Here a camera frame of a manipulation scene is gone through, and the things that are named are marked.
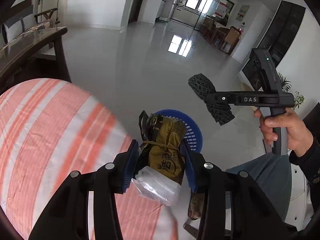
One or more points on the person right hand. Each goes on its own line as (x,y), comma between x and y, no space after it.
(299,138)

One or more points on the blue jeans leg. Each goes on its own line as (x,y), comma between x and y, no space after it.
(273,174)

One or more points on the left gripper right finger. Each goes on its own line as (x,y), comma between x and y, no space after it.
(194,166)

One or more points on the dark wooden sofa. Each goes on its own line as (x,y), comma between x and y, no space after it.
(43,19)

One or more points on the brown slipper shoe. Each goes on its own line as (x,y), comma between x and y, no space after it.
(195,206)

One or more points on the blue plastic basket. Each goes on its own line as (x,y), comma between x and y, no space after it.
(193,134)

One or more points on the orange striped tablecloth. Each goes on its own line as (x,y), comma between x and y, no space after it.
(50,128)

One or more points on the olive bag trash bundle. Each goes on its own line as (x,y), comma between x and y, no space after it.
(160,167)

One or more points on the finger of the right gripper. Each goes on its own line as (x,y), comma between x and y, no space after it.
(221,98)

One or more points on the grey white cushion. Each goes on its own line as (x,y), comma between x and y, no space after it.
(21,18)

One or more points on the dark wooden coffee table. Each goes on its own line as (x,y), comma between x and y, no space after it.
(35,54)

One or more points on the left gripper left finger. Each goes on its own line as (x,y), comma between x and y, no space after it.
(131,156)

